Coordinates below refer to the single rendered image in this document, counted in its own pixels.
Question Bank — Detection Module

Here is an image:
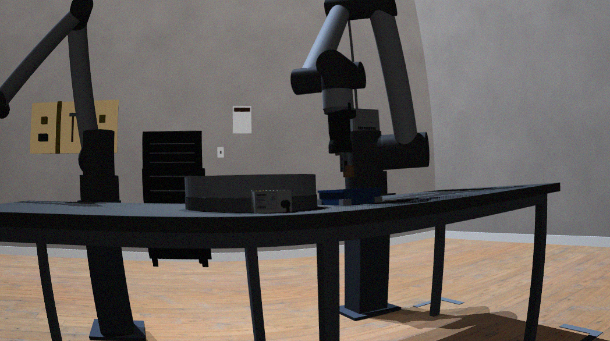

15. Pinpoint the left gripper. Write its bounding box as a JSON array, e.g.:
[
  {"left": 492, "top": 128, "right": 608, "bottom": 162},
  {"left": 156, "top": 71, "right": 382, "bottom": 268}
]
[{"left": 322, "top": 88, "right": 356, "bottom": 172}]

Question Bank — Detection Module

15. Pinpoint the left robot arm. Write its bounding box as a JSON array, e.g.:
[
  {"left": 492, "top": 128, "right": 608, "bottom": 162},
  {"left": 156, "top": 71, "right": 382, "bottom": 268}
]
[{"left": 290, "top": 0, "right": 430, "bottom": 194}]

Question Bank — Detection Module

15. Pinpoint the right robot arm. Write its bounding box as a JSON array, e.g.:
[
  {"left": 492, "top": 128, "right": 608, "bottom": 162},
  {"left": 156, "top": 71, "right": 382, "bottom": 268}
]
[{"left": 0, "top": 0, "right": 120, "bottom": 201}]

